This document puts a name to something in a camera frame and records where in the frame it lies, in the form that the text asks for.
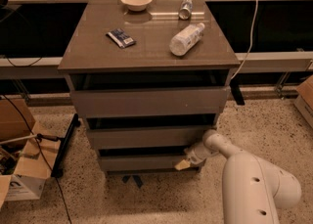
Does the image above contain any grey top drawer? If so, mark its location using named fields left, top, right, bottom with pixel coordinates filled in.
left=70, top=87, right=230, bottom=117

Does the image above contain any black floor cable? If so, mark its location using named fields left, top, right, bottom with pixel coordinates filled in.
left=0, top=94, right=73, bottom=224

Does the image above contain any blue snack packet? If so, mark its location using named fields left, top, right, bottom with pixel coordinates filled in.
left=106, top=28, right=136, bottom=49

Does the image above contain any small clear plastic bottle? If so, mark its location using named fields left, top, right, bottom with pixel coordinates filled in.
left=178, top=0, right=193, bottom=20

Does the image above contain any open cardboard box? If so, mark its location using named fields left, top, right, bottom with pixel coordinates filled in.
left=0, top=99, right=60, bottom=206

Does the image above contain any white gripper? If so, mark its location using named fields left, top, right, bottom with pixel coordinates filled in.
left=174, top=142, right=219, bottom=171

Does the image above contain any grey bottom drawer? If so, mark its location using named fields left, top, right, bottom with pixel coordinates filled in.
left=98, top=155, right=185, bottom=172

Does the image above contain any cardboard box at right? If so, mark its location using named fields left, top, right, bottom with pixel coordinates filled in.
left=294, top=75, right=313, bottom=128

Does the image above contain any large white plastic bottle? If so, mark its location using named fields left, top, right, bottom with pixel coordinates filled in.
left=169, top=22, right=205, bottom=57

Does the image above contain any white ceramic bowl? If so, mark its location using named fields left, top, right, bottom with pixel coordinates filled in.
left=120, top=0, right=153, bottom=12

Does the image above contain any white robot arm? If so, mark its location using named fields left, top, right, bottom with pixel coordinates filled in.
left=175, top=129, right=301, bottom=224

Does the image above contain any grey drawer cabinet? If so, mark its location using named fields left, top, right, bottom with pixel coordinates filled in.
left=59, top=0, right=240, bottom=175

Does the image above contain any white cable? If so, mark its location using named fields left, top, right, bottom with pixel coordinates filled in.
left=230, top=0, right=259, bottom=82

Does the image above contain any grey drawer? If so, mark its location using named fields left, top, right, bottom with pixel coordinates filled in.
left=98, top=155, right=185, bottom=172
left=70, top=87, right=230, bottom=117
left=87, top=125, right=214, bottom=150

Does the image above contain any black stand with leg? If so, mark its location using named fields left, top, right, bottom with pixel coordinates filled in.
left=36, top=113, right=80, bottom=178

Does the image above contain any grey middle drawer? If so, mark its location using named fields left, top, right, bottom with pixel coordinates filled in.
left=87, top=125, right=214, bottom=150

